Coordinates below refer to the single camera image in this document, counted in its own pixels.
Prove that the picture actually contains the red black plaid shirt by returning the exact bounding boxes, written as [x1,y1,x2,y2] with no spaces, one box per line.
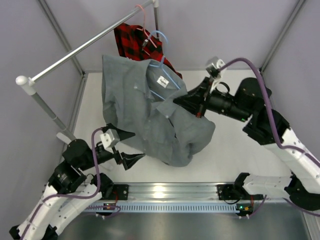
[113,22,183,80]

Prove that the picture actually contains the pink wire hanger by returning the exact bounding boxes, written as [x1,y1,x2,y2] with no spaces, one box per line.
[135,3,161,55]

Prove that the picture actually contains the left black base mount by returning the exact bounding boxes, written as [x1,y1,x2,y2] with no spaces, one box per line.
[108,184,129,201]

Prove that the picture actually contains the slotted grey cable duct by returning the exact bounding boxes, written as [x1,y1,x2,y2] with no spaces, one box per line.
[84,202,240,213]

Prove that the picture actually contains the aluminium mounting rail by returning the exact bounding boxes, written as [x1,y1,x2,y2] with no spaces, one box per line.
[82,181,291,203]

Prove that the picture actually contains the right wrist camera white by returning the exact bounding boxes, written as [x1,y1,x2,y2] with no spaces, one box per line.
[205,56,226,93]

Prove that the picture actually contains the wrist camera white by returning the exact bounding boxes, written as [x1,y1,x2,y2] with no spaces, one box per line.
[205,56,226,93]
[99,129,120,150]

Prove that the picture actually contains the blue wire hanger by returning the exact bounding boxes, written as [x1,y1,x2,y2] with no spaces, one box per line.
[147,30,181,90]

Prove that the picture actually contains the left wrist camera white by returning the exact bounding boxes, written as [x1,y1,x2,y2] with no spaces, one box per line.
[99,129,120,150]

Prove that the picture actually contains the silver clothes rack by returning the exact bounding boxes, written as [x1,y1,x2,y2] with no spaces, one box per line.
[21,0,156,142]

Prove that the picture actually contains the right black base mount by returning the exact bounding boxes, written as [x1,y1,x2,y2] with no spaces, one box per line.
[216,184,239,201]

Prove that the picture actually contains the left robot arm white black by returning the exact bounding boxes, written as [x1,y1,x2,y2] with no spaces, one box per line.
[9,123,144,240]

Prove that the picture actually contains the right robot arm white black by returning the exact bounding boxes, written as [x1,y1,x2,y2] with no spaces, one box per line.
[174,77,320,216]

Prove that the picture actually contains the grey button shirt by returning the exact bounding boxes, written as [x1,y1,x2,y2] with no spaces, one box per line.
[101,55,216,167]

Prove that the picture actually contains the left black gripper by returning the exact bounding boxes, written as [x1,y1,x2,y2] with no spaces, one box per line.
[79,123,145,171]

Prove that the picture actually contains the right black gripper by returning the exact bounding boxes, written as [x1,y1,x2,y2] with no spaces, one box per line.
[174,77,252,124]

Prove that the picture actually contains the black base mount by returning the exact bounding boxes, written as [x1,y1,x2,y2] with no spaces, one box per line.
[216,184,239,201]
[108,184,129,201]

